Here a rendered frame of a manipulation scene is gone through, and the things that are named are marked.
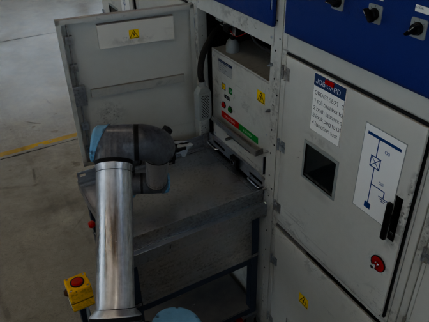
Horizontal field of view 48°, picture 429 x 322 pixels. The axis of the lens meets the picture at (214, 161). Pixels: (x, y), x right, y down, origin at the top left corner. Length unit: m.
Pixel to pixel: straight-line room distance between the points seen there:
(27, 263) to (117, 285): 1.95
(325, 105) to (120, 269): 0.82
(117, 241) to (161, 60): 1.18
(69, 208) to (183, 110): 1.47
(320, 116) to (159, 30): 0.98
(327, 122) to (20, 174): 3.02
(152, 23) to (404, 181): 1.35
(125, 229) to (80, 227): 2.05
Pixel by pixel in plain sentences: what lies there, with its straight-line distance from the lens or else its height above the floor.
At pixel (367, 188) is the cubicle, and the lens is 1.58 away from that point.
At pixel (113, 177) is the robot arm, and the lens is 1.46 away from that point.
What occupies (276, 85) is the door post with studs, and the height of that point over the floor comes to 1.43.
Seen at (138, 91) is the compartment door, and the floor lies 1.19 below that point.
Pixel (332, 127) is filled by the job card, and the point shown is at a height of 1.42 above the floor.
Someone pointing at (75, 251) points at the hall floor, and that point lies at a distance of 3.32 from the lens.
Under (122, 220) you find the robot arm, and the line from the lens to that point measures 1.45.
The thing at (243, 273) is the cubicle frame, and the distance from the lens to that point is 2.68.
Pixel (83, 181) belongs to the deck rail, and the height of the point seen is 0.86.
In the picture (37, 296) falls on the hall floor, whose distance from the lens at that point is 3.12.
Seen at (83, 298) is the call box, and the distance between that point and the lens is 1.84.
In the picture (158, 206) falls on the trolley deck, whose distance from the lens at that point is 2.18.
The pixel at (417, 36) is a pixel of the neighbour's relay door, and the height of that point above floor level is 1.79.
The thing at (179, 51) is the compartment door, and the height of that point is 1.35.
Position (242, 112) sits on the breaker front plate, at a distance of 2.20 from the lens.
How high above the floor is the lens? 2.19
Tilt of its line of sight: 33 degrees down
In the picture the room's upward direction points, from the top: 1 degrees counter-clockwise
